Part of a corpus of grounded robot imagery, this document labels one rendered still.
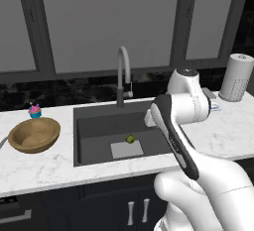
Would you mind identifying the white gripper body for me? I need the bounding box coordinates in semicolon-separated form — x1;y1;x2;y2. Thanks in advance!
144;108;158;129

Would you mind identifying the green lime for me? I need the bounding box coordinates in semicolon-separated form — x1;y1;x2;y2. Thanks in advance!
124;134;136;145

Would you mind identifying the light grey sink drain plate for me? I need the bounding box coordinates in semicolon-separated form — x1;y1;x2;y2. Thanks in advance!
109;140;145;161

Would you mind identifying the dark grey sink basin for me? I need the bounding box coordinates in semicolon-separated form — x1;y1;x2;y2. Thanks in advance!
72;98;196;168

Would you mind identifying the dark cupboard door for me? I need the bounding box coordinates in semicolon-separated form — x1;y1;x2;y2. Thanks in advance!
137;174;169;231
67;178;140;231

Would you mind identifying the wooden bowl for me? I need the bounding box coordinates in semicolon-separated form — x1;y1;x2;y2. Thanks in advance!
7;116;62;155

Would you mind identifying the grey curved tap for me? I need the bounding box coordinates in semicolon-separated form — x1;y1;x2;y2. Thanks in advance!
115;45;135;109

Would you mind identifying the white paper towel roll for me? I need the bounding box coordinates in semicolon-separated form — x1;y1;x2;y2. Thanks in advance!
218;53;254;103

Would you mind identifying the dark framed window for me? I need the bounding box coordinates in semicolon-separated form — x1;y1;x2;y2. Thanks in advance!
0;0;254;84

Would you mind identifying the pink and blue cupcake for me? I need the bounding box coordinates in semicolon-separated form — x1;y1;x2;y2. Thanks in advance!
28;101;43;120

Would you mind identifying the grey curved object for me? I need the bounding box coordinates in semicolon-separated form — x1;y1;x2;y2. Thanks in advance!
0;136;9;150

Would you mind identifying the dark dishwasher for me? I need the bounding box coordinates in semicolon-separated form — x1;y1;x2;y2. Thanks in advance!
0;193;45;231

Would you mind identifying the silver cupboard door handle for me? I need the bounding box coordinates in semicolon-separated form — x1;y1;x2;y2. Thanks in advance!
126;200;136;227
141;197;151;224

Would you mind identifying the silver dishwasher handle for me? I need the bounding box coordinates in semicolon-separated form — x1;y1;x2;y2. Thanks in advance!
0;209;33;226

